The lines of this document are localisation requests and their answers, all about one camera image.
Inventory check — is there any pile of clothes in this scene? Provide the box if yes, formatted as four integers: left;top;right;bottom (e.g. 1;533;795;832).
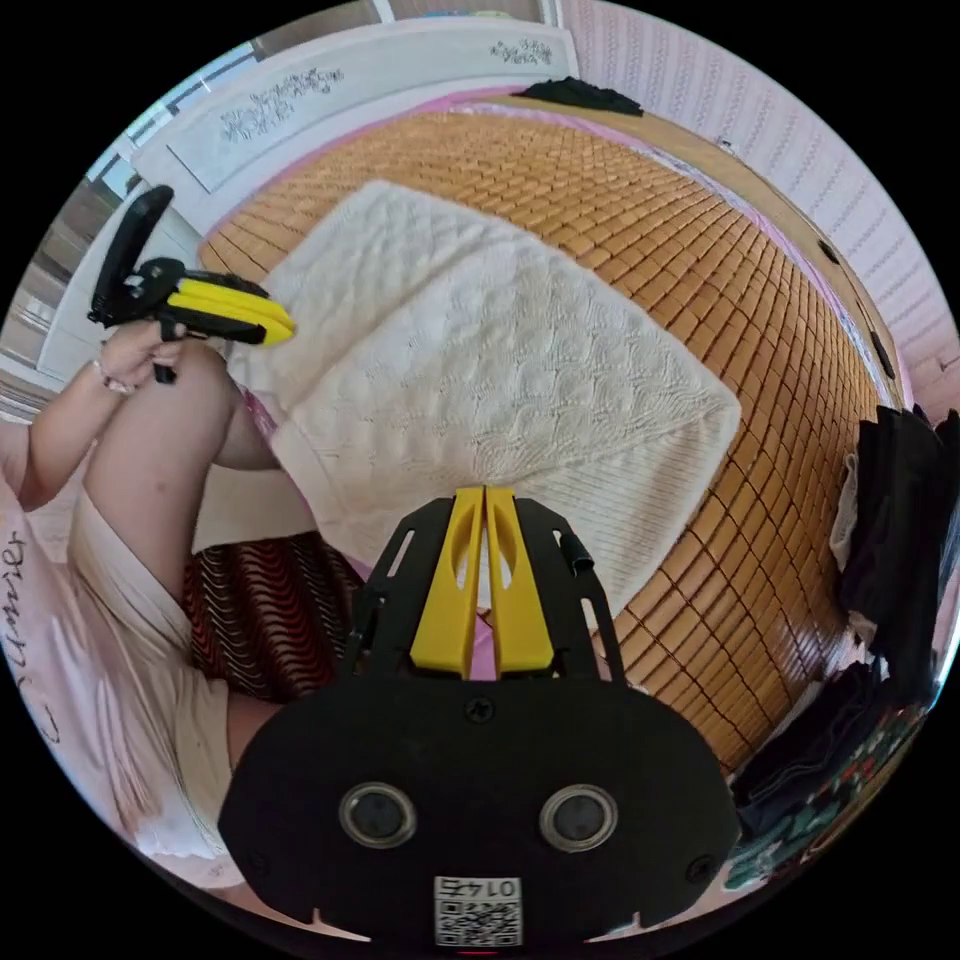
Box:
723;403;960;895

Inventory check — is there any person's left forearm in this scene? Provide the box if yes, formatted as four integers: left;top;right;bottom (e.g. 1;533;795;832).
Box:
16;361;135;514

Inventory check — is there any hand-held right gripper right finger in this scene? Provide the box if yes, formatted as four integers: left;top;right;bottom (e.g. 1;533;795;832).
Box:
485;486;558;674

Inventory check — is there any red black striped mat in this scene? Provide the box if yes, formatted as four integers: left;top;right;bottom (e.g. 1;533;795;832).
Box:
182;530;370;705

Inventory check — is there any beige sweater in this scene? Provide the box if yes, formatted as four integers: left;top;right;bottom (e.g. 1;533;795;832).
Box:
223;178;745;618

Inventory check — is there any bed with woven mat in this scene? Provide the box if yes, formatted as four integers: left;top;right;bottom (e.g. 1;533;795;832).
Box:
196;80;913;775

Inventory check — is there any person's left hand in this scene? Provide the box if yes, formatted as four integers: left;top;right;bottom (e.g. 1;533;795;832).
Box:
110;320;187;397

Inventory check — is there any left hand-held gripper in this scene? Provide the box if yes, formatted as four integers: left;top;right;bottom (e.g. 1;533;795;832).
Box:
87;257;298;386

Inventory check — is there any person's body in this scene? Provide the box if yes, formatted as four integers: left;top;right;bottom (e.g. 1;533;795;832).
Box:
0;343;280;895

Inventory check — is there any white cupboard with floral print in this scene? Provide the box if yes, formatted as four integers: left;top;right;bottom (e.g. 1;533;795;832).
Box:
33;0;583;380

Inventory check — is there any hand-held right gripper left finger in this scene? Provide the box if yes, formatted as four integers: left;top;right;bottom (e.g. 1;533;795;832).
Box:
409;486;487;670

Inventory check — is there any black garment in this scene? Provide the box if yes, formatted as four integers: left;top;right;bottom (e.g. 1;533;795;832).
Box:
515;74;646;118

